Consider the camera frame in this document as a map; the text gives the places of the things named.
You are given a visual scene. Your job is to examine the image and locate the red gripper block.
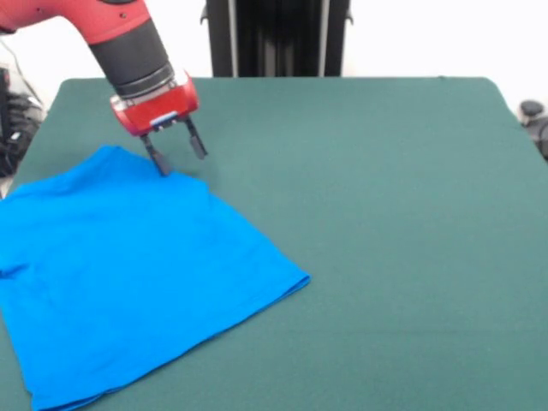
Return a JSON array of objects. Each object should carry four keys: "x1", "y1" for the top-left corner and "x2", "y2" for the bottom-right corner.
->
[{"x1": 109, "y1": 68, "x2": 210, "y2": 177}]

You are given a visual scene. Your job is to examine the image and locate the blue shirt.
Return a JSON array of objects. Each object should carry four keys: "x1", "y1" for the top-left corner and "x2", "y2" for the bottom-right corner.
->
[{"x1": 0, "y1": 144, "x2": 313, "y2": 411}]

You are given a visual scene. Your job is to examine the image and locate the dark green table cloth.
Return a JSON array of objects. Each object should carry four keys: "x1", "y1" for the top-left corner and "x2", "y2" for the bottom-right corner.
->
[{"x1": 0, "y1": 75, "x2": 548, "y2": 411}]

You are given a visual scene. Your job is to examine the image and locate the grey stand foot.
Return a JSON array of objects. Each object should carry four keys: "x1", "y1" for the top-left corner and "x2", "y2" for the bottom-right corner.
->
[{"x1": 518, "y1": 99, "x2": 548, "y2": 163}]

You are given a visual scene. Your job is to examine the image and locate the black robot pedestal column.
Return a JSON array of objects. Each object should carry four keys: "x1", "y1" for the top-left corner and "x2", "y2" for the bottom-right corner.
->
[{"x1": 200, "y1": 0, "x2": 354, "y2": 79}]

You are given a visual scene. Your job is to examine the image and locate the black cable pile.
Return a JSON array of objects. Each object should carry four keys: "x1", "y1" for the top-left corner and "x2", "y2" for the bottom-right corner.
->
[{"x1": 0, "y1": 66, "x2": 47, "y2": 179}]

